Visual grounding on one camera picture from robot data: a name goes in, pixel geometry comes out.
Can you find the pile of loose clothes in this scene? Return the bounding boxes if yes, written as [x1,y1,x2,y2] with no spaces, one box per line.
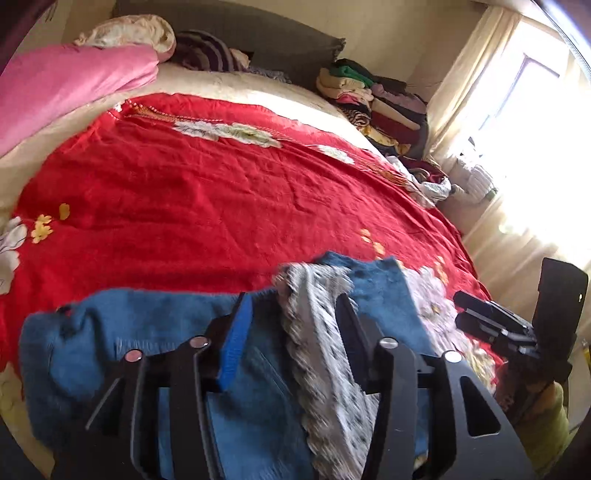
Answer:
[399,157,455,201]

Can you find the purple striped cloth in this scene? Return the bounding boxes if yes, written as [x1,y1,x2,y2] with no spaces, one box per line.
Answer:
[173,30,252,72]

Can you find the blue pants with lace trim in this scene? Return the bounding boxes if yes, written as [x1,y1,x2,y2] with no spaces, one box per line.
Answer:
[18,251,467,480]

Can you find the stack of folded clothes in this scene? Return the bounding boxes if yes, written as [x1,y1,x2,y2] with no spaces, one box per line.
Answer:
[316,58,430,160]

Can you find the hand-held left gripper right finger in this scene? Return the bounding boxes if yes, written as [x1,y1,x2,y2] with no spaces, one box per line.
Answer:
[335,293,536,480]

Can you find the grey padded headboard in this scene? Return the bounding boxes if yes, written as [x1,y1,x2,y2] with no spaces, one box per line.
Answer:
[113,0,347,88]

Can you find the floral pillow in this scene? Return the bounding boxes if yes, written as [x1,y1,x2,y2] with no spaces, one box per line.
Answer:
[74,15,177,63]

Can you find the green towel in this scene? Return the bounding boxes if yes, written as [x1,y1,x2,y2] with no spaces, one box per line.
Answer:
[517,383,578,467]

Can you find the cream curtain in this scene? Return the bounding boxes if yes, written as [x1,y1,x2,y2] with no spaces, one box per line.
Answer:
[422,6,591,333]

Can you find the grey patterned cloth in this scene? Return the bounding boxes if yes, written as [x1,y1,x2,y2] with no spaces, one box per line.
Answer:
[247,66,293,84]

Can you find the beige bed sheet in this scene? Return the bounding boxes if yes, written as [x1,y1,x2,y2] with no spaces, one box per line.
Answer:
[0,62,416,217]

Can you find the window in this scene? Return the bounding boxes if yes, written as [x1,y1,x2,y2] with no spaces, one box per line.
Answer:
[466,23,591,232]

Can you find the pink quilt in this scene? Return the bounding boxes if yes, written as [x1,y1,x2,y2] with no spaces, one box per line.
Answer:
[0,44,160,158]

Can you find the white knitted garment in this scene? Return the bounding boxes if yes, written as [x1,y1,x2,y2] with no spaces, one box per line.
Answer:
[450,157,499,204]

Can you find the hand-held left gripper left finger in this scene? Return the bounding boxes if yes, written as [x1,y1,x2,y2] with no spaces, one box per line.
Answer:
[85,293,254,480]

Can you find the red floral blanket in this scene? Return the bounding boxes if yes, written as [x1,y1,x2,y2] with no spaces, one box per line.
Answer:
[0,92,504,402]

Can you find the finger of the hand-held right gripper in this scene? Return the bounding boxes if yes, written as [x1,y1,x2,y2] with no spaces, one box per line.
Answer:
[455,313,513,344]
[453,290,532,329]

